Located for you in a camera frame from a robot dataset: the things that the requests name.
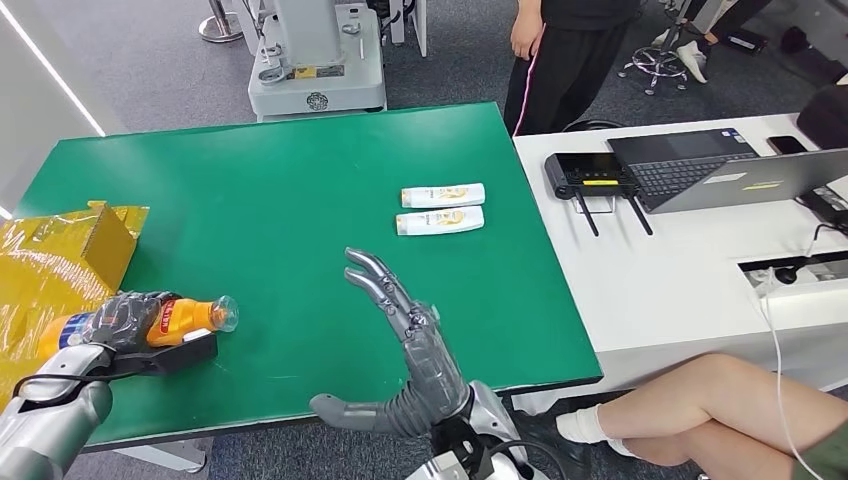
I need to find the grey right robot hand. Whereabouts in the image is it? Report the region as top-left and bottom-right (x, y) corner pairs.
(309, 246), (472, 439)

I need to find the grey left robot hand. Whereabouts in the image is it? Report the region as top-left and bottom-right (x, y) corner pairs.
(79, 290), (183, 352)

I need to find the orange bottle with clear cap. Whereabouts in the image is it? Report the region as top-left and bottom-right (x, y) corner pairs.
(36, 294), (240, 362)

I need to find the white shampoo bottle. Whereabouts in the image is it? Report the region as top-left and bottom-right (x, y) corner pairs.
(400, 182), (487, 210)
(395, 205), (486, 237)

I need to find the yellow taped cardboard box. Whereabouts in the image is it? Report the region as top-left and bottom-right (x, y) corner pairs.
(0, 200), (150, 412)

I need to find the green table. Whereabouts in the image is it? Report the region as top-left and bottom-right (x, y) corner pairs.
(13, 101), (604, 452)

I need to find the white desk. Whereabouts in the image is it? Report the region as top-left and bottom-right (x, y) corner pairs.
(513, 112), (848, 415)

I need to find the black router with antennas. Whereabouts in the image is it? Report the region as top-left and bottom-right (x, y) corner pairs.
(544, 152), (655, 238)

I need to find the person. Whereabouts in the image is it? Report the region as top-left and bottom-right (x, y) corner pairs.
(503, 0), (644, 137)
(652, 0), (773, 85)
(555, 352), (848, 480)

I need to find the white machine base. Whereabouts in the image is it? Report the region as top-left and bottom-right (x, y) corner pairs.
(238, 0), (429, 123)

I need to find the black laptop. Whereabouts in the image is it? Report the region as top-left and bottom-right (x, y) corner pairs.
(606, 127), (762, 215)

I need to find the chrome office chair base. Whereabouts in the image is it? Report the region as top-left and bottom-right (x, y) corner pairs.
(617, 0), (690, 96)

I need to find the grey laptop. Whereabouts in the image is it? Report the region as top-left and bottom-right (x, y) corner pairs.
(651, 147), (848, 215)

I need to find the black smartphone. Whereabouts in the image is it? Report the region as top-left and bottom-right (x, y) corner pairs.
(767, 135), (811, 156)

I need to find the black device with label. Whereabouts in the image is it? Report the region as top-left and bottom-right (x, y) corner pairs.
(798, 186), (848, 230)

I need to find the black bag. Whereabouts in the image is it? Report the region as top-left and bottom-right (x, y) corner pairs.
(796, 82), (848, 150)

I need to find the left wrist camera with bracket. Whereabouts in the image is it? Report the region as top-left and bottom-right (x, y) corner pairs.
(109, 329), (220, 380)

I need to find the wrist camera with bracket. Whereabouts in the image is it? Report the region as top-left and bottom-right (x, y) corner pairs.
(109, 329), (220, 380)
(405, 420), (497, 480)

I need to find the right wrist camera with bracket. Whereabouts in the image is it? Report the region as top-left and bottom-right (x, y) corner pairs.
(405, 420), (497, 480)

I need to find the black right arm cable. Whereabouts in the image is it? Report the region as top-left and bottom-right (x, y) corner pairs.
(486, 439), (571, 480)

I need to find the white charger cable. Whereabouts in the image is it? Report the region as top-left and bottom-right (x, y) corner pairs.
(755, 264), (848, 480)

